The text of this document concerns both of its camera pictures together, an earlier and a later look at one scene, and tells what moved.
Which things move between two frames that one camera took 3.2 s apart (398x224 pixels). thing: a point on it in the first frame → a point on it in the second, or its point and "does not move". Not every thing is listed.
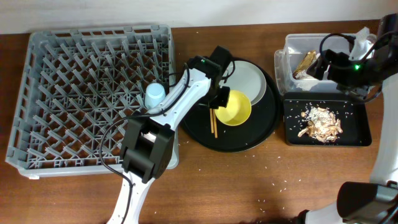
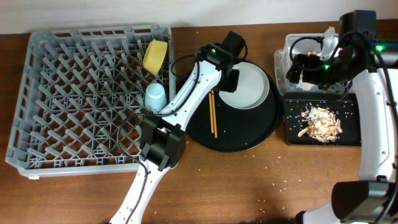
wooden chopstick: (212, 121) does not move
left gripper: (223, 98) → (233, 81)
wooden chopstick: (215, 124) does not move
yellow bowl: (237, 110) → (154, 55)
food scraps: (322, 124) does not move
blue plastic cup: (155, 93) does not move
